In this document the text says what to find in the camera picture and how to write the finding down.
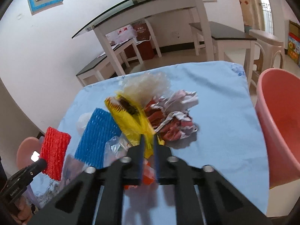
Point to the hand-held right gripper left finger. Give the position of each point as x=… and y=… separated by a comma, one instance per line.
x=140, y=161

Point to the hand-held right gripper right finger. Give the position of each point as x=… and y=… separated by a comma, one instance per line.
x=157, y=164

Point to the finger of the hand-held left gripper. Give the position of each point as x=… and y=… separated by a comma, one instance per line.
x=32, y=168

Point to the red foam fruit net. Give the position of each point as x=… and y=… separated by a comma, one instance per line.
x=55, y=152

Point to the yellow plastic bag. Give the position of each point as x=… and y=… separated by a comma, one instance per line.
x=132, y=121

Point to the pink plastic basin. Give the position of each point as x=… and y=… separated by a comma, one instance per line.
x=281, y=126

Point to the person's left hand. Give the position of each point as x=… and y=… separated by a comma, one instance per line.
x=24, y=209

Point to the orange snack wrapper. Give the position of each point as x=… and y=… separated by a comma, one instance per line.
x=148, y=177

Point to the pink plastic stool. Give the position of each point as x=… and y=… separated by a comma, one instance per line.
x=24, y=150

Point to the clear plastic bag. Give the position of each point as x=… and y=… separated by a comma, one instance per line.
x=114, y=150

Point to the printed translucent plastic bag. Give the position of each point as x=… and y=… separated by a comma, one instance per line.
x=70, y=171

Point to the blue foam fruit net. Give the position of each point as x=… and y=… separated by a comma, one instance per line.
x=98, y=138

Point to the crumpled red white wrapper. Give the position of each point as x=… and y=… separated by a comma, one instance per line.
x=173, y=117

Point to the translucent white plastic bag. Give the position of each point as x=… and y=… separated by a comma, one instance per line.
x=145, y=86

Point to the light blue floral cloth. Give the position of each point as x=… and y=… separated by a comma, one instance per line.
x=215, y=112

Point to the dark red paper bag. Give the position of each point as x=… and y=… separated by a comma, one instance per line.
x=144, y=39

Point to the dark top white bench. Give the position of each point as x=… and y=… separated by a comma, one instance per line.
x=225, y=34

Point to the glass top dining table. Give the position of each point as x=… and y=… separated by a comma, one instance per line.
x=150, y=11

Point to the beige plastic stool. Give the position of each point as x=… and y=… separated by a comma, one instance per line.
x=269, y=39

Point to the colourful fruit print box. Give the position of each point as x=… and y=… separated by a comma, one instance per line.
x=294, y=44

